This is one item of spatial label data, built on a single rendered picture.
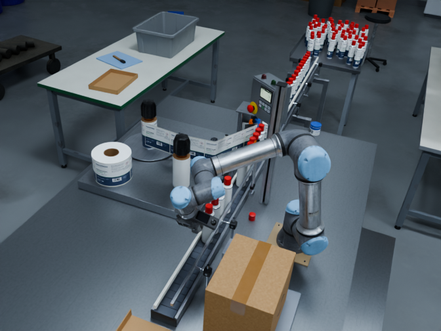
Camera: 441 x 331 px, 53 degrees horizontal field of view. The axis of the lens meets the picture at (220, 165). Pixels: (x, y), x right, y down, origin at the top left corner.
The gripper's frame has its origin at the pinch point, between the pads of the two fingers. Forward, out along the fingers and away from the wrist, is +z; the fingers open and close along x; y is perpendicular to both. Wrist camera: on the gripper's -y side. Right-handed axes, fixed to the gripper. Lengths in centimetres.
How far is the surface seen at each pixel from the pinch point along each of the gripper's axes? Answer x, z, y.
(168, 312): 36.1, -4.7, -1.5
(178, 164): -31.8, 16.0, 27.9
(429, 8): -659, 478, -119
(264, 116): -60, 0, -8
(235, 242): 4.6, -14.2, -18.4
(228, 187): -25.9, 12.2, -1.4
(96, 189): -9, 24, 67
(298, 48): -228, 148, 19
